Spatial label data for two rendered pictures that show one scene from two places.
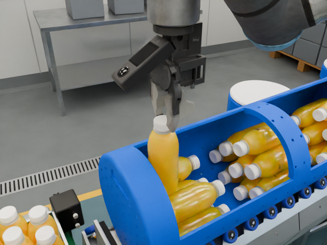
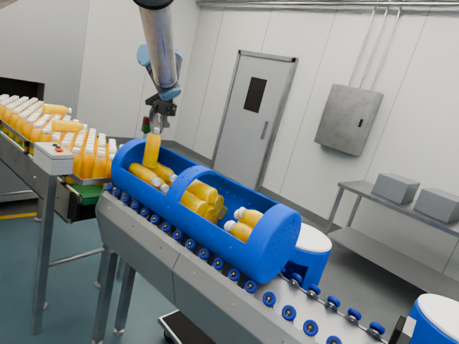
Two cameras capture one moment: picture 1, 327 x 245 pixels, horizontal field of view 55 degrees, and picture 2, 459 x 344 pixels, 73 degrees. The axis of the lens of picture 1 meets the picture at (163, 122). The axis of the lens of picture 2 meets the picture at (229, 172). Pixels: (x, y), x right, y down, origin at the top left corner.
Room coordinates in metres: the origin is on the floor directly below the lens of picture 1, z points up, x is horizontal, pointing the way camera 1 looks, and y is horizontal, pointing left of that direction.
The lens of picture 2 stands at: (0.33, -1.46, 1.58)
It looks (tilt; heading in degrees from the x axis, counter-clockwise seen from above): 15 degrees down; 66
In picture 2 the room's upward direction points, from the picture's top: 15 degrees clockwise
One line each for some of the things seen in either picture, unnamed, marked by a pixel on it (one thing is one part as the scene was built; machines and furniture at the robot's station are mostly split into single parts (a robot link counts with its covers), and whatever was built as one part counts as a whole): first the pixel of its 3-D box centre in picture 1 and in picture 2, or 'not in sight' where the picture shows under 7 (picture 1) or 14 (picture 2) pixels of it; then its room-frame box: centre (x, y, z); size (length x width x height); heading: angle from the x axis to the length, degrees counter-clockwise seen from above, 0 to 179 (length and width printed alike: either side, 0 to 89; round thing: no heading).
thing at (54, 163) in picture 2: not in sight; (53, 158); (0.11, 0.16, 1.05); 0.20 x 0.10 x 0.10; 121
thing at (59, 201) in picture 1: (67, 213); not in sight; (0.62, 0.27, 0.95); 0.10 x 0.07 x 0.10; 31
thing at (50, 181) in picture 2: not in sight; (43, 256); (0.11, 0.16, 0.50); 0.04 x 0.04 x 1.00; 31
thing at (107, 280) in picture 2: not in sight; (104, 299); (0.44, 0.04, 0.31); 0.06 x 0.06 x 0.63; 31
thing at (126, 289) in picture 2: not in sight; (126, 289); (0.56, 0.11, 0.31); 0.06 x 0.06 x 0.63; 31
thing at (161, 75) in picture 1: (176, 54); (165, 102); (0.56, -0.02, 1.45); 0.09 x 0.08 x 0.12; 121
